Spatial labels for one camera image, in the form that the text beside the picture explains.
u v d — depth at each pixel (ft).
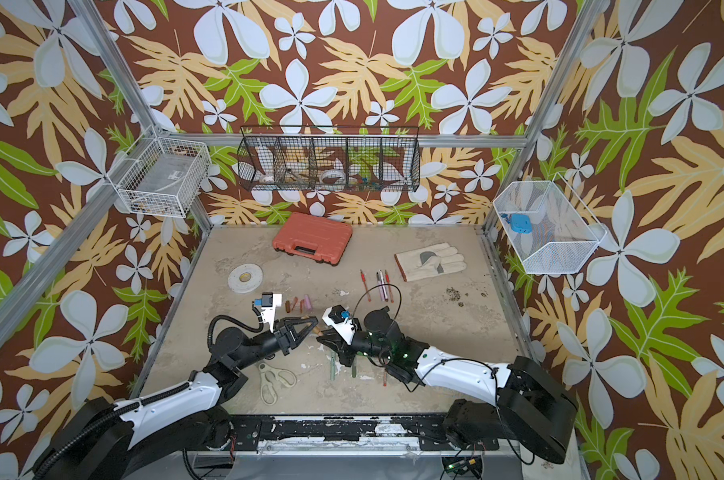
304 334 2.31
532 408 1.36
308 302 3.22
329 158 3.18
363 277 3.43
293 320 2.27
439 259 3.56
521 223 2.82
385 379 2.73
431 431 2.44
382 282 3.41
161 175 2.83
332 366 2.79
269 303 2.22
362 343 2.17
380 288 3.33
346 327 2.14
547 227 2.77
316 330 2.36
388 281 3.42
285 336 2.17
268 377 2.74
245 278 3.43
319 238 3.64
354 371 2.80
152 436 1.62
